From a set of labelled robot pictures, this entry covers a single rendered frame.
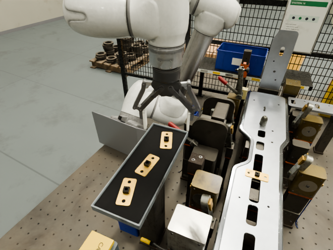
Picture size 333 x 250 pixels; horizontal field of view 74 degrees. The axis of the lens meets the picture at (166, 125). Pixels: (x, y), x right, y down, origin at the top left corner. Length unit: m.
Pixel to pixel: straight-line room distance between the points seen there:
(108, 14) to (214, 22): 0.62
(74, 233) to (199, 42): 1.03
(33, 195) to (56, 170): 0.29
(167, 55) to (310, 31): 1.27
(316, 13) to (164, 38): 1.26
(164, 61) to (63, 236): 0.88
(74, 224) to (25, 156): 1.66
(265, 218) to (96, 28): 0.73
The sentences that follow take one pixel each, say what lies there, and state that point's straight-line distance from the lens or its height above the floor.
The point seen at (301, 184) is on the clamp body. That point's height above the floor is 0.99.
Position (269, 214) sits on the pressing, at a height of 1.00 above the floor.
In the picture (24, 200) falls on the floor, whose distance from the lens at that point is 2.32.
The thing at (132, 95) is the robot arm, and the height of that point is 1.01.
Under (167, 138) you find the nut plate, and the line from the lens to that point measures 0.74.
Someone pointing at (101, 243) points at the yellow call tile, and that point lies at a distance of 0.57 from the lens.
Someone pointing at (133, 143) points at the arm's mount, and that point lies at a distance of 1.25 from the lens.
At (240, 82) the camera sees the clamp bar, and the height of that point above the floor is 1.15.
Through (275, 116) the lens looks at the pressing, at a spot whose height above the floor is 1.00.
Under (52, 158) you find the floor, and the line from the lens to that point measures 2.56.
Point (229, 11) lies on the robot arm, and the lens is 1.07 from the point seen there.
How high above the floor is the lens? 1.67
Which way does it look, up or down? 38 degrees down
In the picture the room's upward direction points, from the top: straight up
